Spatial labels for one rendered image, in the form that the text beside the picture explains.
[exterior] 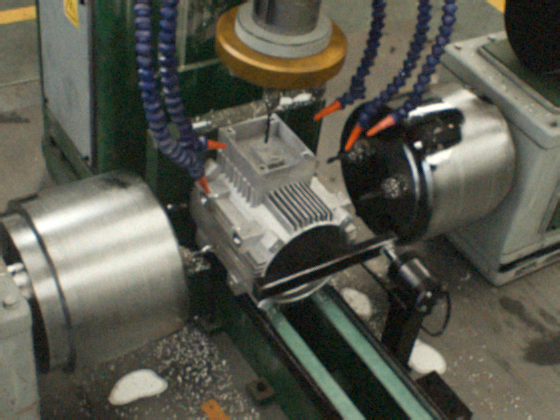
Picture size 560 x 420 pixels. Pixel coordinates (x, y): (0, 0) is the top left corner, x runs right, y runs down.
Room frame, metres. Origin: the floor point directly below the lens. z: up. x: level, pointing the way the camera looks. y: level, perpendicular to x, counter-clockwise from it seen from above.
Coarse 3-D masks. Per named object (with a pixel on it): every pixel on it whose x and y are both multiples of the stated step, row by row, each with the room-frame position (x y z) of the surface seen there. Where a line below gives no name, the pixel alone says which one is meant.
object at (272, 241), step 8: (208, 160) 1.11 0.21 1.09; (208, 168) 1.10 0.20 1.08; (216, 168) 1.10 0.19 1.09; (208, 176) 1.09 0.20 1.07; (216, 176) 1.10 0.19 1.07; (336, 216) 1.05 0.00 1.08; (344, 216) 1.05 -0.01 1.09; (344, 224) 1.05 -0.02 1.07; (272, 232) 0.98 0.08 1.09; (264, 240) 0.97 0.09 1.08; (272, 240) 0.97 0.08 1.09; (280, 240) 0.97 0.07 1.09; (272, 248) 0.96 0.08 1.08; (336, 272) 1.05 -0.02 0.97; (328, 280) 1.04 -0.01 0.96; (256, 304) 0.96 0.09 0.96; (264, 304) 0.96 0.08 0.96; (272, 304) 0.97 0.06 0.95
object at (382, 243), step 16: (368, 240) 1.07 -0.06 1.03; (384, 240) 1.08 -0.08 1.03; (336, 256) 1.02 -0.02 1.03; (352, 256) 1.03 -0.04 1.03; (368, 256) 1.05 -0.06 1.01; (288, 272) 0.97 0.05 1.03; (304, 272) 0.97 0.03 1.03; (320, 272) 0.99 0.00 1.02; (256, 288) 0.93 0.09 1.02; (272, 288) 0.94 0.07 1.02; (288, 288) 0.96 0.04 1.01
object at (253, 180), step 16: (224, 128) 1.12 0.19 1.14; (240, 128) 1.14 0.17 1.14; (256, 128) 1.16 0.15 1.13; (272, 128) 1.16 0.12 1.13; (240, 144) 1.13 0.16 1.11; (256, 144) 1.13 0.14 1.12; (272, 144) 1.15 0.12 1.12; (288, 144) 1.15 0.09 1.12; (224, 160) 1.10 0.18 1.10; (240, 160) 1.07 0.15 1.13; (256, 160) 1.10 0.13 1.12; (272, 160) 1.09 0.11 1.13; (304, 160) 1.09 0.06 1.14; (240, 176) 1.06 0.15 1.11; (256, 176) 1.04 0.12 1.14; (272, 176) 1.05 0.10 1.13; (288, 176) 1.07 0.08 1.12; (304, 176) 1.09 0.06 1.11; (256, 192) 1.03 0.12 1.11; (272, 192) 1.05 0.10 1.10
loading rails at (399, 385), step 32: (224, 288) 1.04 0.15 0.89; (320, 288) 1.06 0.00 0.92; (224, 320) 1.03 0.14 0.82; (256, 320) 0.97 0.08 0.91; (288, 320) 1.07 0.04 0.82; (320, 320) 1.01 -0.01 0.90; (352, 320) 1.00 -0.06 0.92; (256, 352) 0.96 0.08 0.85; (288, 352) 0.90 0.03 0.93; (320, 352) 1.00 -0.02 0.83; (352, 352) 0.95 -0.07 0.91; (384, 352) 0.94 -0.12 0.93; (256, 384) 0.91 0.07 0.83; (288, 384) 0.89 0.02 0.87; (320, 384) 0.86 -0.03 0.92; (352, 384) 0.93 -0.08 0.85; (384, 384) 0.89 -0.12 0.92; (416, 384) 0.89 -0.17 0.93; (288, 416) 0.88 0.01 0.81; (320, 416) 0.83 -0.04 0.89; (352, 416) 0.82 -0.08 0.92; (384, 416) 0.87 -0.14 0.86; (416, 416) 0.84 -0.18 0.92
